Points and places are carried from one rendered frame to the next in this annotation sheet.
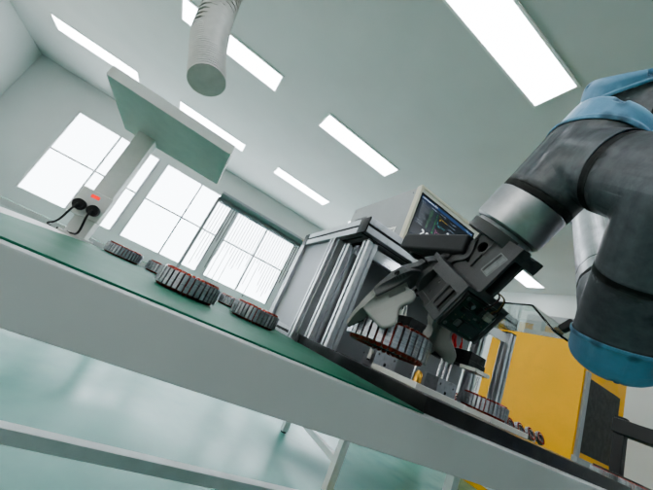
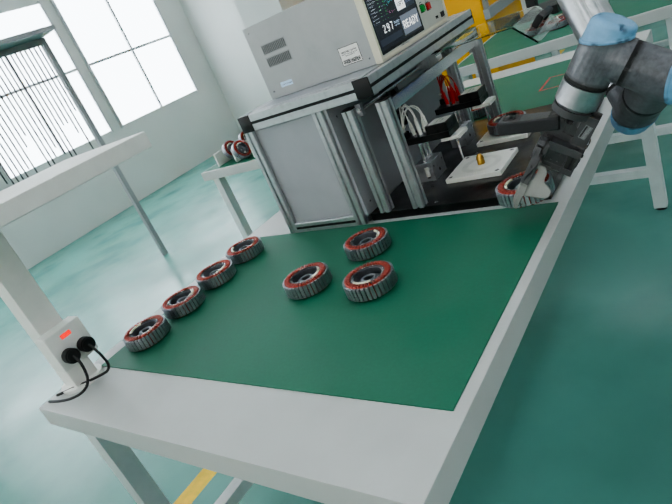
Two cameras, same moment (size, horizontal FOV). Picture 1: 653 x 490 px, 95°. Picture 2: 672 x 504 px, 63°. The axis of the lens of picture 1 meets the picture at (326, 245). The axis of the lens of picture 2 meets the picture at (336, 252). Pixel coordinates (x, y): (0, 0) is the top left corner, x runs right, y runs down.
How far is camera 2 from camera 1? 0.90 m
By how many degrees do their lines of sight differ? 46
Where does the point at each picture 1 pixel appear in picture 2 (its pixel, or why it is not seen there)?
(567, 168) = (609, 76)
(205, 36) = not seen: outside the picture
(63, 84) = not seen: outside the picture
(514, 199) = (585, 98)
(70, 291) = (516, 320)
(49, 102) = not seen: outside the picture
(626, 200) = (643, 93)
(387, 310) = (539, 187)
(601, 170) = (629, 81)
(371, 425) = (561, 234)
